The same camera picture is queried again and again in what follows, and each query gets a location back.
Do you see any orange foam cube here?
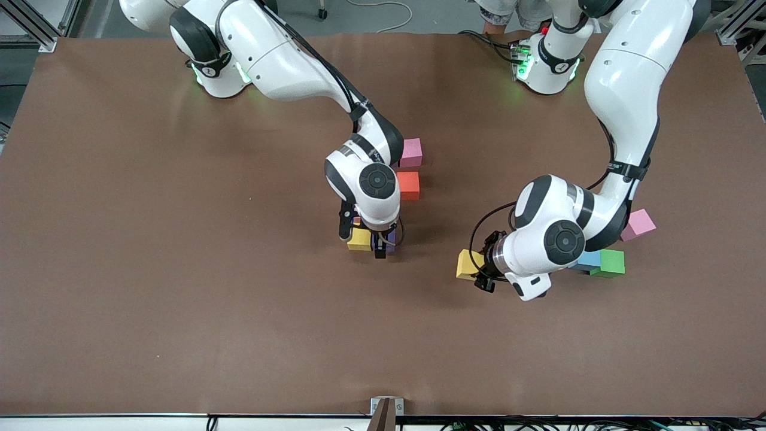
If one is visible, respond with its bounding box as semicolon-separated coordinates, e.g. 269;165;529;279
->
396;172;421;201

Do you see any blue foam cube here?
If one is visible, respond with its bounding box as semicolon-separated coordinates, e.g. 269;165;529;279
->
570;250;602;274

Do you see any brown table mat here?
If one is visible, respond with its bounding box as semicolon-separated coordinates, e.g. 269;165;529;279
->
0;31;766;417

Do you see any green foam cube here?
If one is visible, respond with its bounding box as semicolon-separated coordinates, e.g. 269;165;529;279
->
590;249;626;278

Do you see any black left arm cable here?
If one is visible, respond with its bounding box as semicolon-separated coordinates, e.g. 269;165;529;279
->
469;117;662;283

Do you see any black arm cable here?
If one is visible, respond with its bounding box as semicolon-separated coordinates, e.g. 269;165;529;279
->
469;117;662;283
254;0;406;247

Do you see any metal table edge bracket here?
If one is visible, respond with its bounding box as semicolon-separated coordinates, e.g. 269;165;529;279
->
370;397;405;431

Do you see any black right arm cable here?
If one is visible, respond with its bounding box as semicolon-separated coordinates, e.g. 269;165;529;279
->
254;0;406;247

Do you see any black base cable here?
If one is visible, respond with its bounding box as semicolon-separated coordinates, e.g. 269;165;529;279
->
458;29;516;63

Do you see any white floor cable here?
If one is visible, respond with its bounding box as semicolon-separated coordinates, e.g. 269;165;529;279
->
347;0;414;34

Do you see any white table edge rail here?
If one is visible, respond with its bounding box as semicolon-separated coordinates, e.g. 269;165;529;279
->
0;414;766;431

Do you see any aluminium frame profile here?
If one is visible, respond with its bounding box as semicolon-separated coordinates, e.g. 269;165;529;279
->
717;0;766;66
0;0;81;53

